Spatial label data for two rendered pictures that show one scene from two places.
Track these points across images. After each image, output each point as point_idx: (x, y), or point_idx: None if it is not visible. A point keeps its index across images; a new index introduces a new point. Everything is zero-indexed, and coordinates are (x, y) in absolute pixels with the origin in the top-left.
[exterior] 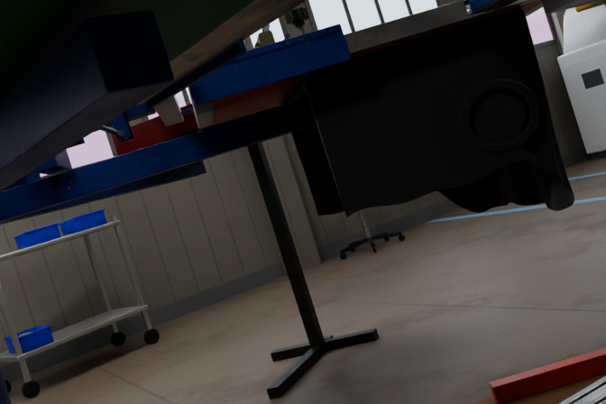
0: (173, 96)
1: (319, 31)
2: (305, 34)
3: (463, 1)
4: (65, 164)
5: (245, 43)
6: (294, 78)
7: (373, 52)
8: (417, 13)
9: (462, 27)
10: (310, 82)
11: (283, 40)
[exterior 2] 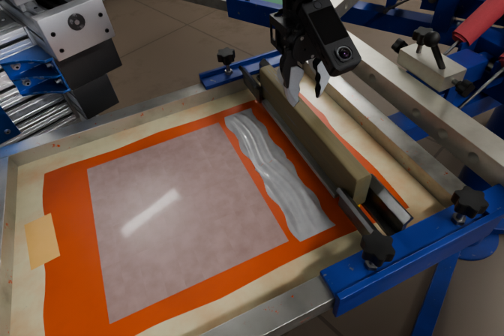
0: (352, 72)
1: (214, 69)
2: (224, 65)
3: (115, 94)
4: (478, 86)
5: (317, 97)
6: (257, 109)
7: (187, 123)
8: (142, 102)
9: None
10: None
11: (240, 61)
